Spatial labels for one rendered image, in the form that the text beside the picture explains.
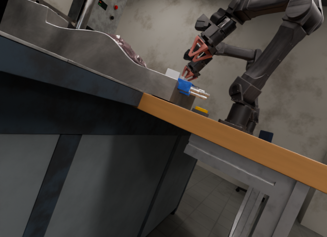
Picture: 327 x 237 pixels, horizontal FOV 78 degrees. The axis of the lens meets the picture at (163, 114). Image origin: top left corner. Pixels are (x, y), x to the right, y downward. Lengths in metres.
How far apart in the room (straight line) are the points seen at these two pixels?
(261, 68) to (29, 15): 0.66
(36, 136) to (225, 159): 0.33
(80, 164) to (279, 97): 3.25
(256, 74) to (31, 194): 0.63
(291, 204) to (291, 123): 3.08
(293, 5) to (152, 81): 0.44
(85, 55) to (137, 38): 4.11
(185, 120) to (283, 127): 3.09
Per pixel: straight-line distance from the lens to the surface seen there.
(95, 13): 1.58
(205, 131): 0.39
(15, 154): 0.38
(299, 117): 3.49
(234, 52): 1.22
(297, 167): 0.38
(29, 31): 0.67
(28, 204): 0.46
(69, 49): 0.59
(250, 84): 0.66
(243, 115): 0.66
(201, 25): 0.91
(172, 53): 4.08
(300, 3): 0.71
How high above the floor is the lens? 0.80
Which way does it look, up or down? 3 degrees down
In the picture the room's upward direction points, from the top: 22 degrees clockwise
